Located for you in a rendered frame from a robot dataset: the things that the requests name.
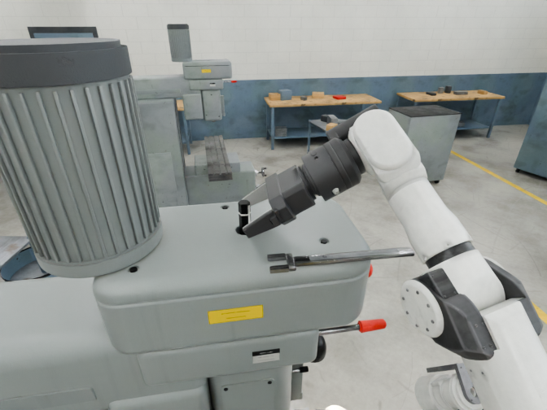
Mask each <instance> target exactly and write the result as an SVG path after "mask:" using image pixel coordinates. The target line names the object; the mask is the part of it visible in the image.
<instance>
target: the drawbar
mask: <svg viewBox="0 0 547 410"><path fill-rule="evenodd" d="M249 205H250V202H249V201H248V200H247V199H244V200H240V201H239V202H238V212H239V213H240V214H242V215H245V214H248V206H249ZM238 217H239V231H240V234H241V235H246V234H245V233H244V232H243V227H244V226H246V225H248V216H241V215H239V214H238Z"/></svg>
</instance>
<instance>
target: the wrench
mask: <svg viewBox="0 0 547 410"><path fill-rule="evenodd" d="M409 256H414V252H413V250H412V249H411V248H410V247H409V246H407V247H397V248H387V249H378V250H368V251H349V252H340V253H330V254H320V255H302V256H294V258H293V255H292V253H287V254H285V253H281V254H272V255H267V259H268V261H270V262H271V261H280V260H286V261H287V264H284V265H275V266H270V267H269V271H270V273H288V272H289V271H290V272H291V271H296V267H299V266H309V265H318V264H336V263H345V262H354V261H363V260H380V259H390V258H399V257H409Z"/></svg>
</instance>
